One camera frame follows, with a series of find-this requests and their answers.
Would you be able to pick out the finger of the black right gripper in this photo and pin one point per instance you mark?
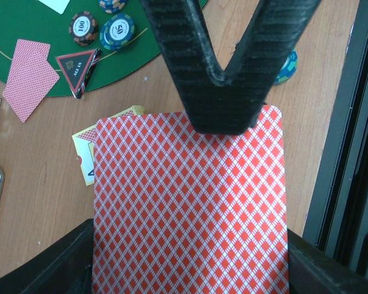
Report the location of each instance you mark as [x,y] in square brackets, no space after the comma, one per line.
[271,34]
[210,95]

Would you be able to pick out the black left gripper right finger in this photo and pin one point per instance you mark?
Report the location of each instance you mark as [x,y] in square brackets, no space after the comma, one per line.
[312,271]

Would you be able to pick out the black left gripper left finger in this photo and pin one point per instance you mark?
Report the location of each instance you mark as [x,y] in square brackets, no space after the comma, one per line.
[64,267]

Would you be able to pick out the teal poker chip stack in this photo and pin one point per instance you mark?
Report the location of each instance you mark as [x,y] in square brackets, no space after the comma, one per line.
[288,69]

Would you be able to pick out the red playing card deck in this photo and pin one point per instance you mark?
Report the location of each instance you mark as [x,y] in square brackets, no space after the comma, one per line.
[176,211]

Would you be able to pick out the purple chip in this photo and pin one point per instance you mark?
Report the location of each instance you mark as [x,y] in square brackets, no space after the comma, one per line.
[112,6]

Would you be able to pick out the brown chip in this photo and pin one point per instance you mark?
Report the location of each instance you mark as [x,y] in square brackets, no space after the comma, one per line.
[83,28]

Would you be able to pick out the red card being drawn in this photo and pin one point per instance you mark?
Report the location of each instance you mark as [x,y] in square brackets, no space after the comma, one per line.
[30,85]

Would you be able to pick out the face-up card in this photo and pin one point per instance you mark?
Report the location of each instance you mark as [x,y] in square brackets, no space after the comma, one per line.
[58,6]

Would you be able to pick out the red card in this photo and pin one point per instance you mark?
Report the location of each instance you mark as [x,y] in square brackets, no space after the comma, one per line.
[26,50]

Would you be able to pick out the yellow red card box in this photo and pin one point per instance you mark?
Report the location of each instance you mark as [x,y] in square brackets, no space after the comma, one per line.
[84,144]

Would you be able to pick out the black triangular dealer button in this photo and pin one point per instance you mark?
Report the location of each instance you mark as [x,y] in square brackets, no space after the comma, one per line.
[78,68]

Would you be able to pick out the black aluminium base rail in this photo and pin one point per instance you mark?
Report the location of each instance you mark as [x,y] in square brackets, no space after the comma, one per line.
[337,221]

